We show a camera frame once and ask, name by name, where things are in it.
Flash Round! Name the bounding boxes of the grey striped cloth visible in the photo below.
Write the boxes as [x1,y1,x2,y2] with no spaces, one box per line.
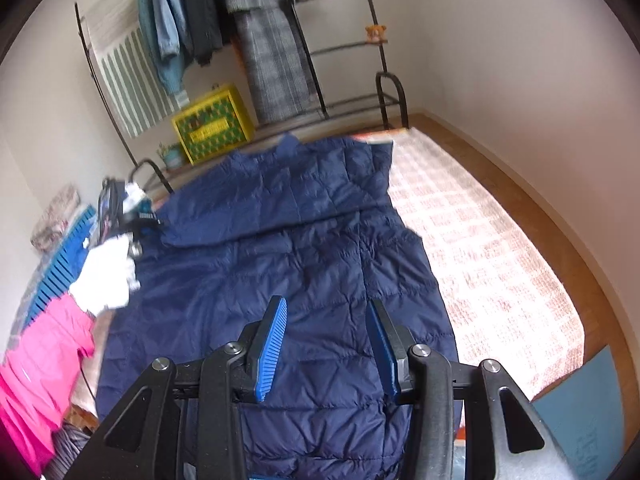
[44,420,102,480]

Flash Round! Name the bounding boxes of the person's left forearm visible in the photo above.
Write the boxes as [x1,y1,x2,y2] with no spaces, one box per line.
[0,292,97,478]

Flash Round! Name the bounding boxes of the person's left hand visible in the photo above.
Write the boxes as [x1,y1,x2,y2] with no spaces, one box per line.
[67,235,142,317]

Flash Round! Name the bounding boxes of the teal knit sweater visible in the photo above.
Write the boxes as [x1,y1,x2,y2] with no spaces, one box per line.
[137,0,188,96]

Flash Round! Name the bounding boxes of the small potted plant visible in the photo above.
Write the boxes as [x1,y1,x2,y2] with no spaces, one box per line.
[156,142,187,171]

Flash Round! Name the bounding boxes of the grey plaid coat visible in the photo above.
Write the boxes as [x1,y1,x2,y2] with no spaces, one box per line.
[217,0,319,126]

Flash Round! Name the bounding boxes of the green white striped cloth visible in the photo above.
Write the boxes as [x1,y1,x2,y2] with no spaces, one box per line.
[82,0,188,138]

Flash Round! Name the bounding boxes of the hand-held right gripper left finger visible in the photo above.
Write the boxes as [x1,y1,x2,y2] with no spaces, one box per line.
[62,296,291,480]

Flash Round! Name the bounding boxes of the blue denim jacket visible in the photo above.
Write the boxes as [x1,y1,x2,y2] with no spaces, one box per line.
[151,0,194,61]

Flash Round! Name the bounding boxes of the navy quilted jacket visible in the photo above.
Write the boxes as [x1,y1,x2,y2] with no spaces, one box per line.
[95,132,461,480]

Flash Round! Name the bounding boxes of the blue slatted crate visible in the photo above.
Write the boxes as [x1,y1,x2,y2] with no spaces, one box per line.
[22,204,101,327]

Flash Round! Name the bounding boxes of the yellow green patterned box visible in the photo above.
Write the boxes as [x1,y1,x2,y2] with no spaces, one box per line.
[171,84,256,166]

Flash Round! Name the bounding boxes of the black metal clothes rack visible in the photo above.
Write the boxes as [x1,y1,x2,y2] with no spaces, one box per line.
[75,0,411,196]

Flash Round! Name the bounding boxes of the pink white plaid blanket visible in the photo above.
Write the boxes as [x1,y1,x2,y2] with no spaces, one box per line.
[70,127,586,431]

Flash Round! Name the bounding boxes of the black jacket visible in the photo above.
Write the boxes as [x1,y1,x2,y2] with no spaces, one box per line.
[180,0,224,67]

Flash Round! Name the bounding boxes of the floral folded quilt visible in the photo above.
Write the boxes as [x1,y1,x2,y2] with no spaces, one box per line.
[31,185,82,251]

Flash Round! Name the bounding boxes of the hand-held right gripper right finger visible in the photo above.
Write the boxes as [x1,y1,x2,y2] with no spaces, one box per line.
[366,300,583,480]

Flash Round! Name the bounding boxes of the blue foam mat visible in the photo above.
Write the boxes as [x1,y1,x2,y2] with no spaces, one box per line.
[530,345,632,480]

